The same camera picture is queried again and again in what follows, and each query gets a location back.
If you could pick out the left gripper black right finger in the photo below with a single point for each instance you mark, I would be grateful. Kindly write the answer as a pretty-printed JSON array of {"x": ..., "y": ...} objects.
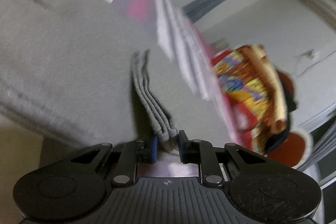
[{"x": 215, "y": 164}]

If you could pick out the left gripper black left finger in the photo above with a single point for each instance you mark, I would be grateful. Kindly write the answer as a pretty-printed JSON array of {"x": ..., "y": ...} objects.
[{"x": 118, "y": 166}]

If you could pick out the grey pants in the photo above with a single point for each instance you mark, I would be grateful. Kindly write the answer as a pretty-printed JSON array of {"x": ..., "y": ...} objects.
[{"x": 66, "y": 71}]

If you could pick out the colourful folded blanket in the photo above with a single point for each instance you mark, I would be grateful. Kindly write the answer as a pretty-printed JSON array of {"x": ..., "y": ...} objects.
[{"x": 261, "y": 98}]

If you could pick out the red round pillow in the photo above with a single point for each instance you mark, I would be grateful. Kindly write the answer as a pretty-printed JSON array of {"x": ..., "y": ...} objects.
[{"x": 295, "y": 151}]

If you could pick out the pink striped bed sheet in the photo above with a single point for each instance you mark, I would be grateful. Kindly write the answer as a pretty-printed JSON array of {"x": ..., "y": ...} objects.
[{"x": 182, "y": 44}]

